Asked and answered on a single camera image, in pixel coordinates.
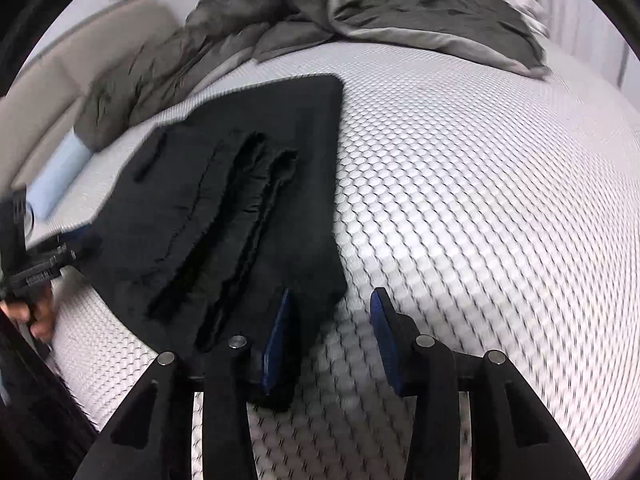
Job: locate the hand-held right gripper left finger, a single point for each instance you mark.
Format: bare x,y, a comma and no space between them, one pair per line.
277,345

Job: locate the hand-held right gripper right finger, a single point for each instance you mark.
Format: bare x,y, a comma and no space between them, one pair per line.
387,340

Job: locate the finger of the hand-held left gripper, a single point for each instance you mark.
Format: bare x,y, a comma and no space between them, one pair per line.
80,245

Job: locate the black pants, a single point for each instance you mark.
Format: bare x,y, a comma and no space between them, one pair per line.
200,160

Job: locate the person's left forearm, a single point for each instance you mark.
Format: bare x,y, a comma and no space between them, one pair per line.
35,410

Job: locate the person's left hand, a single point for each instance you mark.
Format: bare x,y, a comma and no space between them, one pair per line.
45,320

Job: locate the light blue pillow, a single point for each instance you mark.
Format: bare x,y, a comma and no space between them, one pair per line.
60,170

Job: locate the beige padded headboard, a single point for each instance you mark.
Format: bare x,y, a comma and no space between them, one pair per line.
75,75

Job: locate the bed with white sheet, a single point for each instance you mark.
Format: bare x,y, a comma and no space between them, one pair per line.
475,185

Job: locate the grey duvet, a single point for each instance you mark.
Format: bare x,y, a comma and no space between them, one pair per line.
425,10

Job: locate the white curtain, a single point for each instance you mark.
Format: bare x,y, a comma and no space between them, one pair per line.
585,25

